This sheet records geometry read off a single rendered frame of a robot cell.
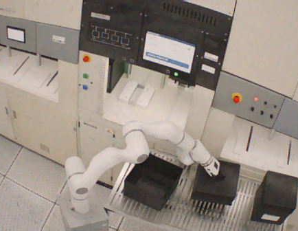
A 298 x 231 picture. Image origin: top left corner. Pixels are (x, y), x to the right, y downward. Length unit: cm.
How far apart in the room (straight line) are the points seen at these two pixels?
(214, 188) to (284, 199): 53
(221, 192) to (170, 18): 110
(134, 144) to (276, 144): 134
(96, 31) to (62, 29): 25
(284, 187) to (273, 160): 38
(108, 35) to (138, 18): 24
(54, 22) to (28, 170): 163
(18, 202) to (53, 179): 47
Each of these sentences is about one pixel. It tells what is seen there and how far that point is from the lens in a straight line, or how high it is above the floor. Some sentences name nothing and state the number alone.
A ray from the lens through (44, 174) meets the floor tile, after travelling 356.
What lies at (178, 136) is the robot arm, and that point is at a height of 138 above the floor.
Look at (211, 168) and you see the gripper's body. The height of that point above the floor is 107.
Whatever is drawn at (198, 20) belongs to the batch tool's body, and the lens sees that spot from 208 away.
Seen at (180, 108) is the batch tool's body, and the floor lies 87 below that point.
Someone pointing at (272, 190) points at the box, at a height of 101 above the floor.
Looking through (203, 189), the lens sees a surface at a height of 95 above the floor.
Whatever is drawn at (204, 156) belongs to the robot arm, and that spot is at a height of 115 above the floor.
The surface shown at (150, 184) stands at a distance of 260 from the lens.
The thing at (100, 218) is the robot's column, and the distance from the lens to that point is 244.
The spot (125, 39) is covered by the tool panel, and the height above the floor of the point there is 158.
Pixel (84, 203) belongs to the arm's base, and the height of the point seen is 90.
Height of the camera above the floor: 291
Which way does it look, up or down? 46 degrees down
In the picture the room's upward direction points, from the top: 9 degrees clockwise
